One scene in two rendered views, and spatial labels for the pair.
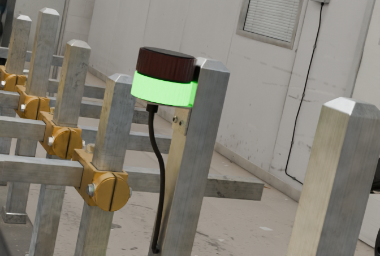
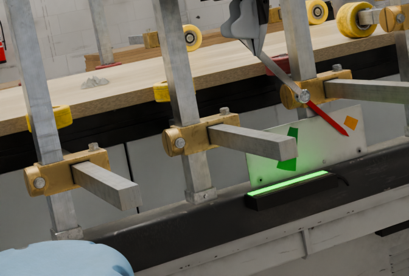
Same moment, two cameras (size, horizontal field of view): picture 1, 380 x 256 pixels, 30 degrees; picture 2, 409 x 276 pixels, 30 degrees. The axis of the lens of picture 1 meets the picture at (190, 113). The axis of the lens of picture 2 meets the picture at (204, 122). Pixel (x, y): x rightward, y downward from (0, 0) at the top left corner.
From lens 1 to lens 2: 158 cm
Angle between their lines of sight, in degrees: 91
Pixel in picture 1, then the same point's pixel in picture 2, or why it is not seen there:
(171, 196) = (282, 3)
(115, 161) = not seen: outside the picture
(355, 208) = not seen: outside the picture
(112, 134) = not seen: outside the picture
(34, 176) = not seen: hidden behind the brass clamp
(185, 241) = (290, 27)
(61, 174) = not seen: hidden behind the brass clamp
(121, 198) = (390, 22)
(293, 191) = not seen: outside the picture
